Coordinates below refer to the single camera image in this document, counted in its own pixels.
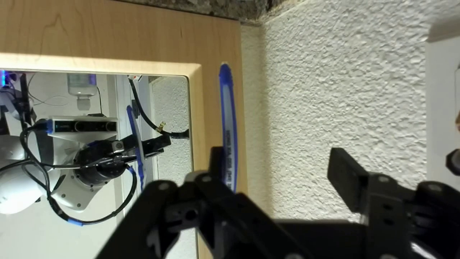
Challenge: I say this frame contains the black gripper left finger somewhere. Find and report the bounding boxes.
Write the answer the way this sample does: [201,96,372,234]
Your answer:
[95,146,274,259]

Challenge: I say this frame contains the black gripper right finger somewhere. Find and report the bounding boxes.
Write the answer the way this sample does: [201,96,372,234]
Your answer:
[327,147,460,259]

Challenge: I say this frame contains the blue toothbrush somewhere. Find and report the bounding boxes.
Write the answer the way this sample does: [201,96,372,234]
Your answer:
[218,64,240,193]

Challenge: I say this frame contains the white wall outlet plate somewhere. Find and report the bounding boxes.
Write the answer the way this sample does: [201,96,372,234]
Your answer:
[424,16,460,193]

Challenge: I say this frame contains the wood framed wall mirror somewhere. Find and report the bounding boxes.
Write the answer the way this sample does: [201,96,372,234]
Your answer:
[0,0,248,259]

